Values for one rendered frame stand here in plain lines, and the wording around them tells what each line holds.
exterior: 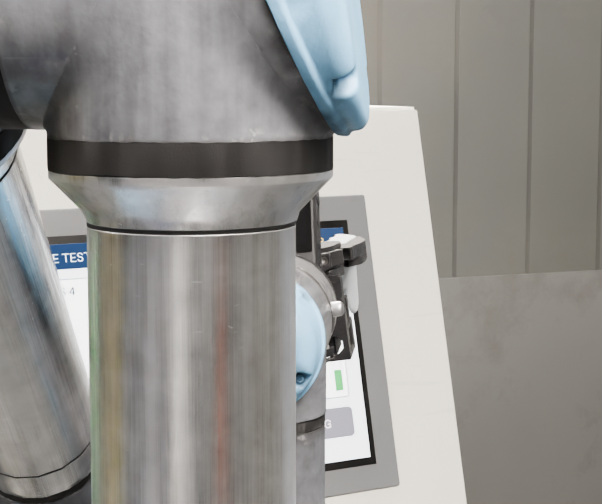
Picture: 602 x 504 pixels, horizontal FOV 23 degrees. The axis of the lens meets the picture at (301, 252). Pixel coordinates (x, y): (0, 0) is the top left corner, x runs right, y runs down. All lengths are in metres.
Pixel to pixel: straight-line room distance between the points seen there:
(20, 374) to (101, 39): 0.26
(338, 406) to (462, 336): 1.89
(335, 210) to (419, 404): 0.26
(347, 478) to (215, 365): 1.15
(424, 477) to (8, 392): 1.05
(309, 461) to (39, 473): 0.16
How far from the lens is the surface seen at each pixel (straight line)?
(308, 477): 0.86
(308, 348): 0.81
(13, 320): 0.73
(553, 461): 3.77
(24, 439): 0.81
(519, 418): 3.70
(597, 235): 3.74
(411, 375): 1.76
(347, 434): 1.71
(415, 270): 1.78
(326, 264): 1.02
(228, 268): 0.56
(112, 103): 0.55
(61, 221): 1.58
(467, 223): 3.56
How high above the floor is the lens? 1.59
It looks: 7 degrees down
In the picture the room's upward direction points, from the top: straight up
